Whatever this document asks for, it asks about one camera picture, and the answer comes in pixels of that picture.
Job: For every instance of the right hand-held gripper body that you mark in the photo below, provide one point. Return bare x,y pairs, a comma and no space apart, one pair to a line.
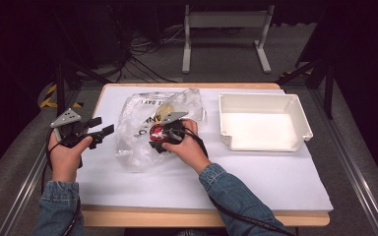
175,129

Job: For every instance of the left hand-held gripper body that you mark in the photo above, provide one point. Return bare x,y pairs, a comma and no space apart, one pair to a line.
69,128

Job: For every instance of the clear plastic bag yellow smiley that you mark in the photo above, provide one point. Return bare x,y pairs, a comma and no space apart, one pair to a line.
134,141

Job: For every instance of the white plastic bin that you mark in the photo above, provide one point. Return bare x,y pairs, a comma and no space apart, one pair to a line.
262,128

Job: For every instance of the person's right hand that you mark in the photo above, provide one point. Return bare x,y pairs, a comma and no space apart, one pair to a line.
187,147

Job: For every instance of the person's left hand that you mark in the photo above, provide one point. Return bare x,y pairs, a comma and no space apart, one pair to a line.
65,160

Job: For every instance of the yellow black hazard tape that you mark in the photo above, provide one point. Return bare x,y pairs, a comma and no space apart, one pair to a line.
47,98

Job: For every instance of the black metal stand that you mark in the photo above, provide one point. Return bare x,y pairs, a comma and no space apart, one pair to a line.
60,88
328,88

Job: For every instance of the wooden table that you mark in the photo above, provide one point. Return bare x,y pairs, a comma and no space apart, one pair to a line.
183,219

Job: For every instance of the white table sheet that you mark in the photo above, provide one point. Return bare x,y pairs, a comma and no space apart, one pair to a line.
259,180

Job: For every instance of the white metal stand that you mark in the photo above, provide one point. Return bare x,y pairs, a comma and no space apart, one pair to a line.
226,19

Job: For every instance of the aluminium rail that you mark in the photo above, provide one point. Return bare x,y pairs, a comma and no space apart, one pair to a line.
26,183
357,177

